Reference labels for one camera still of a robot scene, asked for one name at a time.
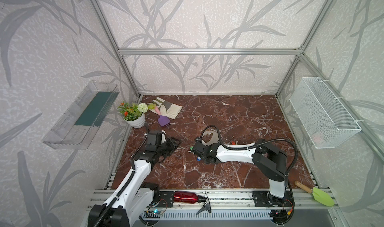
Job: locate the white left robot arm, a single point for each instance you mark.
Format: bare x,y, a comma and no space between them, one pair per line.
125,205

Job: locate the artificial green plant with flowers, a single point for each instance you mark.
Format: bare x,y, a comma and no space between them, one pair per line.
132,112

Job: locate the white wire mesh basket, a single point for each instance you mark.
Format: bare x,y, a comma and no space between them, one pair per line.
326,120

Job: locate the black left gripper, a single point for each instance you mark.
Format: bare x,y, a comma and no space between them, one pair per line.
167,144

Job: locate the clear plastic wall tray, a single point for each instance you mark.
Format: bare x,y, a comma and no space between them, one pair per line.
77,127

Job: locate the white ribbed plant pot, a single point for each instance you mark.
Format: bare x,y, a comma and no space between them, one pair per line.
138,123

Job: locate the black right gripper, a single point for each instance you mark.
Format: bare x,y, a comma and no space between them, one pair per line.
199,150

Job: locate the bunch of coloured keys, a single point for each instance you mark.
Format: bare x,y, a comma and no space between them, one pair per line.
197,155

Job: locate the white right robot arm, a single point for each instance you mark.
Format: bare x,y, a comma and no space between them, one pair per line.
269,159

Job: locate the beige and grey garden glove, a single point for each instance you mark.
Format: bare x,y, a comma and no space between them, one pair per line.
166,108

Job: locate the purple trowel pink handle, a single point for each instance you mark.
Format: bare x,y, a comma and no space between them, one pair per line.
162,120

